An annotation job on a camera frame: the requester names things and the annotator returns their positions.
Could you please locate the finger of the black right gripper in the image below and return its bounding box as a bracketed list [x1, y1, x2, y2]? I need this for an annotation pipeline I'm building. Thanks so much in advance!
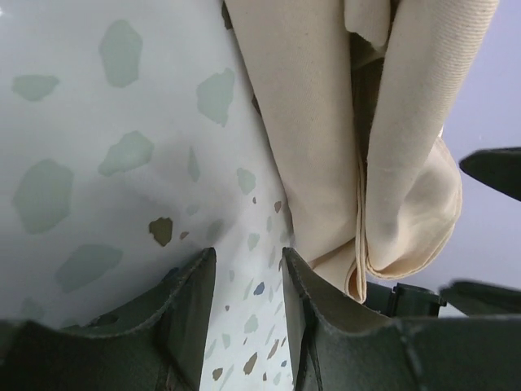
[459, 148, 521, 201]

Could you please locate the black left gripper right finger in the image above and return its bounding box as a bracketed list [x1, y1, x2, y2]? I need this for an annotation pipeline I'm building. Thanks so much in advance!
[282, 248, 520, 390]

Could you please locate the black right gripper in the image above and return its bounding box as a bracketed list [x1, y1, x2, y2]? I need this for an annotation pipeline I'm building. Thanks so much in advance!
[364, 280, 520, 318]

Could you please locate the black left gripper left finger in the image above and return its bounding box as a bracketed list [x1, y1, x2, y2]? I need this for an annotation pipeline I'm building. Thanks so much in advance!
[1, 248, 217, 390]

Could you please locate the beige cloth mat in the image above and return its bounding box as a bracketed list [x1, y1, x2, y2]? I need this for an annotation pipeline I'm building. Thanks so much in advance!
[225, 1, 497, 302]

